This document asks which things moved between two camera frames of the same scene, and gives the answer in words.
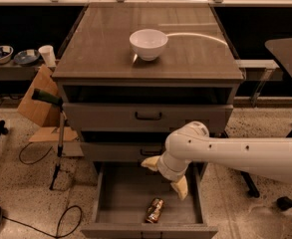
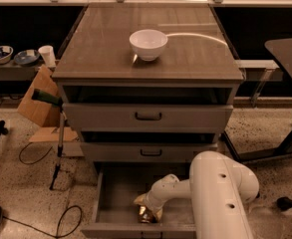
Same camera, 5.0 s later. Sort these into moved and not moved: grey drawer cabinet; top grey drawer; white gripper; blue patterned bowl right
Moved: white gripper
Not moved: blue patterned bowl right; top grey drawer; grey drawer cabinet
